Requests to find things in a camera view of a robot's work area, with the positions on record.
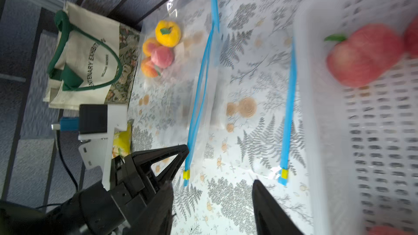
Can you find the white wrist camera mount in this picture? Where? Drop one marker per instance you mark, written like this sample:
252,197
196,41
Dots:
96,125

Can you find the yellow wrinkled peach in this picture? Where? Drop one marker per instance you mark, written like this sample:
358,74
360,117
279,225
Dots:
149,69

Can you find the canvas tote bag green handles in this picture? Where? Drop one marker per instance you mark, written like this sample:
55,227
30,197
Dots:
94,62

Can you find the pink peach with leaf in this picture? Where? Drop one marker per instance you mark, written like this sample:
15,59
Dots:
162,57

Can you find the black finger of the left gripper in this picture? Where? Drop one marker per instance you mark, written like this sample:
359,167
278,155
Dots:
159,166

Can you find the yellow peach green leaf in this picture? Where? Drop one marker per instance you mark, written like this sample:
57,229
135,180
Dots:
168,33

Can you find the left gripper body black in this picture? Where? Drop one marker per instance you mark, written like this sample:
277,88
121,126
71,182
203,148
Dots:
96,211

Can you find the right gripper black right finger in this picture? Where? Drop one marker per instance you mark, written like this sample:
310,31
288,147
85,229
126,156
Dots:
270,218

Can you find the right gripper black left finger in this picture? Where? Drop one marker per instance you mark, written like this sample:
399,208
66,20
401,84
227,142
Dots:
157,219

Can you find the clear zip-top bag blue zipper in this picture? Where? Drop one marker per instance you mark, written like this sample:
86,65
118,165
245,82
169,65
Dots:
175,107

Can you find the white plastic mesh basket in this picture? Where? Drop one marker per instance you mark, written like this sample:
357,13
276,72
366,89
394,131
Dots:
362,143

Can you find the yellow snack packet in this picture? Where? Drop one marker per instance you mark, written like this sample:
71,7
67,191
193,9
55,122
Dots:
122,142

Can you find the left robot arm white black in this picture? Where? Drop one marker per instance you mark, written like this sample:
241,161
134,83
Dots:
21,220

